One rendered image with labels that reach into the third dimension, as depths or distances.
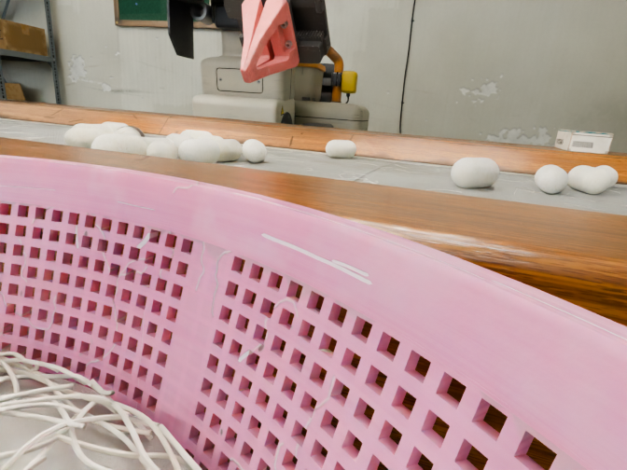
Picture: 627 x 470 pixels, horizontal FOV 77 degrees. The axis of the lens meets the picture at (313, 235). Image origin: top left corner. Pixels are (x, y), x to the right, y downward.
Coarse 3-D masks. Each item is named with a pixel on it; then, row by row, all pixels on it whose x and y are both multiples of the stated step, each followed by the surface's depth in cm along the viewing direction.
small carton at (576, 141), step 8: (560, 136) 43; (568, 136) 40; (576, 136) 39; (584, 136) 38; (592, 136) 38; (600, 136) 38; (608, 136) 38; (560, 144) 42; (568, 144) 39; (576, 144) 39; (584, 144) 39; (592, 144) 38; (600, 144) 38; (608, 144) 38; (584, 152) 39; (592, 152) 39; (600, 152) 38
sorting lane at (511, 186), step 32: (0, 128) 46; (32, 128) 49; (64, 128) 53; (288, 160) 36; (320, 160) 38; (352, 160) 40; (384, 160) 42; (448, 192) 26; (480, 192) 27; (512, 192) 28; (544, 192) 29; (576, 192) 30; (608, 192) 32
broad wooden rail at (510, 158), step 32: (160, 128) 52; (192, 128) 50; (224, 128) 49; (256, 128) 48; (288, 128) 48; (320, 128) 50; (416, 160) 42; (448, 160) 41; (512, 160) 39; (544, 160) 39; (576, 160) 38; (608, 160) 38
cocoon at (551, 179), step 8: (544, 168) 29; (552, 168) 28; (560, 168) 28; (536, 176) 30; (544, 176) 28; (552, 176) 28; (560, 176) 28; (536, 184) 30; (544, 184) 28; (552, 184) 28; (560, 184) 28; (552, 192) 28
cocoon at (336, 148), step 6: (330, 144) 40; (336, 144) 40; (342, 144) 40; (348, 144) 40; (354, 144) 41; (330, 150) 40; (336, 150) 40; (342, 150) 40; (348, 150) 40; (354, 150) 41; (330, 156) 41; (336, 156) 41; (342, 156) 41; (348, 156) 41
